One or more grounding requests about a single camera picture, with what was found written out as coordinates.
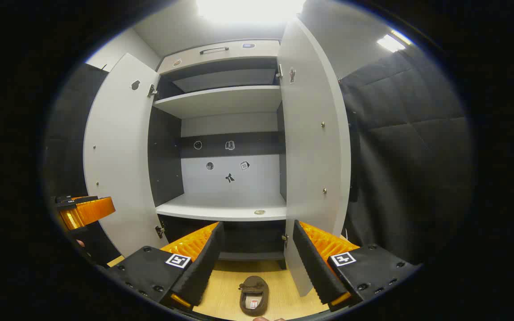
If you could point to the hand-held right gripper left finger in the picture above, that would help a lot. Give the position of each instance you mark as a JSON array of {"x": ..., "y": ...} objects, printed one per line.
[{"x": 203, "y": 263}]

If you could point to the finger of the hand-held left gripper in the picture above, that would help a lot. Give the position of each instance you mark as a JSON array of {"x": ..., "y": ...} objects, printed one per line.
[{"x": 89, "y": 211}]

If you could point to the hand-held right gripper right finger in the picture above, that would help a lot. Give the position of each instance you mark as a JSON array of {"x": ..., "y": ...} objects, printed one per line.
[{"x": 312, "y": 263}]

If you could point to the brown fuzzy shoe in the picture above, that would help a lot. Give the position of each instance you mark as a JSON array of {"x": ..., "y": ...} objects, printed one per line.
[{"x": 254, "y": 290}]

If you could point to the white shoe cabinet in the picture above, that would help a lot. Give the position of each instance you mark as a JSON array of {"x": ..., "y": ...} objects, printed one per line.
[{"x": 221, "y": 100}]

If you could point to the metal door hinge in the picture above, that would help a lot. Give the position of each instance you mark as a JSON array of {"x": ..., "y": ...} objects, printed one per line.
[
  {"x": 279, "y": 71},
  {"x": 152, "y": 91},
  {"x": 285, "y": 240},
  {"x": 160, "y": 232}
]

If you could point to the white cabinet drawer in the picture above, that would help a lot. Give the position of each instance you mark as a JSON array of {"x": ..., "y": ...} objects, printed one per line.
[{"x": 221, "y": 59}]

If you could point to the black backdrop cloth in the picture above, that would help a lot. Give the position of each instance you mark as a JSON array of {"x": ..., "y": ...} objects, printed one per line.
[{"x": 408, "y": 147}]

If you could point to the small ceiling light panel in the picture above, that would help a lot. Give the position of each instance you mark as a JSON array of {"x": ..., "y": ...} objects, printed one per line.
[{"x": 391, "y": 42}]

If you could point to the large ceiling light panel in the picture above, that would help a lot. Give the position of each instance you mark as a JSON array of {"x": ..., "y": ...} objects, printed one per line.
[{"x": 250, "y": 9}]

